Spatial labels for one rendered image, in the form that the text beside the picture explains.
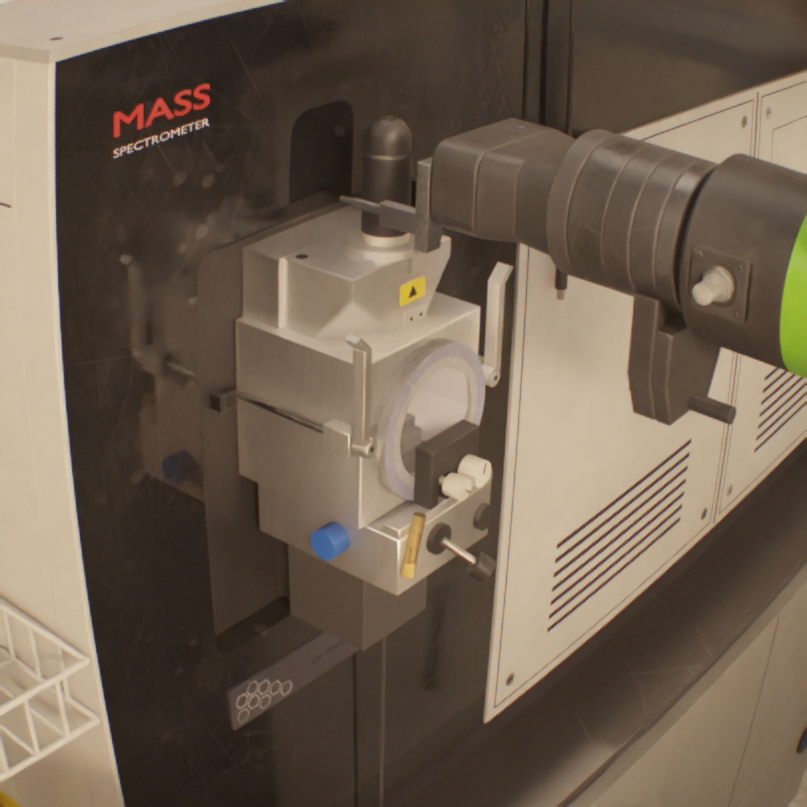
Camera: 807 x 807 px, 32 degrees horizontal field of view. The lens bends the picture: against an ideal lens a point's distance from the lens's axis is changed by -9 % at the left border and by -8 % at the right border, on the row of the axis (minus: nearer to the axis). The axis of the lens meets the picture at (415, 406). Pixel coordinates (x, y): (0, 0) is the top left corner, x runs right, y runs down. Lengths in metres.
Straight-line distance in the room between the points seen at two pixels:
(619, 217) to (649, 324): 0.05
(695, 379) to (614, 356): 0.46
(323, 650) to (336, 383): 0.25
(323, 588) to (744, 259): 0.37
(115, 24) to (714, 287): 0.31
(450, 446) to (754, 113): 0.62
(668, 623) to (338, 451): 0.75
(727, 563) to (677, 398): 0.89
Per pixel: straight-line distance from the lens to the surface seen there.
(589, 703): 1.36
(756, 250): 0.63
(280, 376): 0.80
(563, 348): 1.10
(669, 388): 0.69
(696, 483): 1.42
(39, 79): 0.67
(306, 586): 0.89
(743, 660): 1.56
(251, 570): 0.90
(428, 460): 0.80
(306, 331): 0.79
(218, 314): 0.80
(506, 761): 1.28
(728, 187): 0.64
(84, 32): 0.69
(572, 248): 0.68
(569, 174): 0.68
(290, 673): 0.95
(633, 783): 1.41
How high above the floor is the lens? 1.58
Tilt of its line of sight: 27 degrees down
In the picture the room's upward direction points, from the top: 2 degrees clockwise
